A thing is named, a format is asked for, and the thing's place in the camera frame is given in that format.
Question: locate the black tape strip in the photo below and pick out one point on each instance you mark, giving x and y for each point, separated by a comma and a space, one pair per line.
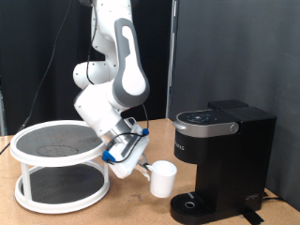
251, 216

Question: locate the grey partition panel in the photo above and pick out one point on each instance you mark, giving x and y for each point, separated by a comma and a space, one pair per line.
237, 37

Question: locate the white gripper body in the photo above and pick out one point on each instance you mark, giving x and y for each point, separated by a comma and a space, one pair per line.
128, 165

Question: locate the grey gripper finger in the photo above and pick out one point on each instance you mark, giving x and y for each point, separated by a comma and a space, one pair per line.
145, 161
144, 173

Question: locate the vertical metal post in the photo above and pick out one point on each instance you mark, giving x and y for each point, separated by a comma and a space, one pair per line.
171, 62

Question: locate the white two-tier turntable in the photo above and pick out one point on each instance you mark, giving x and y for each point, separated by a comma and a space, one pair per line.
59, 162

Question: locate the black curtain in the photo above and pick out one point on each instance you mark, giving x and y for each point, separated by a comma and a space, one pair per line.
31, 37

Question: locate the black Keurig coffee machine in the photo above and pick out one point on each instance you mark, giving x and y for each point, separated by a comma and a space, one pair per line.
231, 175

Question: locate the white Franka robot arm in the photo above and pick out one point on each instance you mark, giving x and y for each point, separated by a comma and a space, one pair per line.
131, 75

